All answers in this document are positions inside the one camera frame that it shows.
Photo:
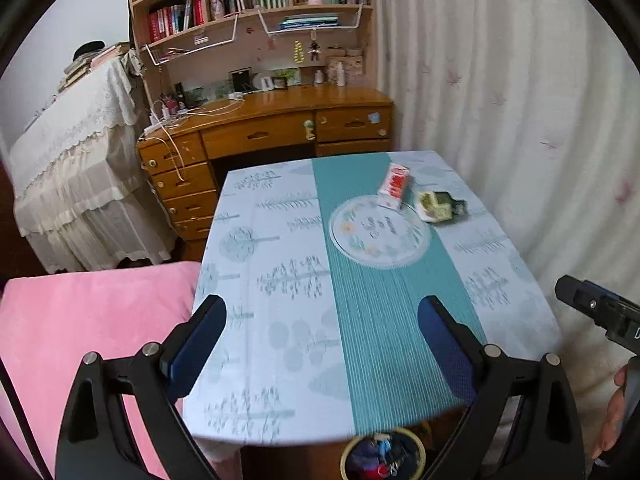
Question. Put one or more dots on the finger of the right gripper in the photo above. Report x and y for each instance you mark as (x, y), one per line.
(618, 316)

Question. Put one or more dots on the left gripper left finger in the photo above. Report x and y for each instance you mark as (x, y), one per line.
(189, 345)

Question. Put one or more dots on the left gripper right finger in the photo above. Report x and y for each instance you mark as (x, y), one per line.
(456, 350)

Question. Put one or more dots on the green cream small box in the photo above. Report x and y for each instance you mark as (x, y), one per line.
(439, 207)

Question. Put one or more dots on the red white carton box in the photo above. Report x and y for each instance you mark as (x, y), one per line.
(392, 190)

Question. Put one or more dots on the blue trash bin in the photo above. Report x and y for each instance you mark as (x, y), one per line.
(395, 454)

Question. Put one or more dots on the right hand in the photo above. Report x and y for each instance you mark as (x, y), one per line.
(614, 416)

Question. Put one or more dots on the pink bed blanket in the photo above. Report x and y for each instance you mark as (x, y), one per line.
(49, 323)

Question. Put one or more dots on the patterned tablecloth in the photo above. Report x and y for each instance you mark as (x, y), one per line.
(318, 348)

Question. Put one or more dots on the wooden desk with drawers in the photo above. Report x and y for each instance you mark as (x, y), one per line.
(187, 163)

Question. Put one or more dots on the white floral curtain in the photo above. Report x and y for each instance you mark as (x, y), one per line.
(535, 105)

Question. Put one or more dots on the wooden bookshelf hutch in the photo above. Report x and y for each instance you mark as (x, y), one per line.
(208, 44)

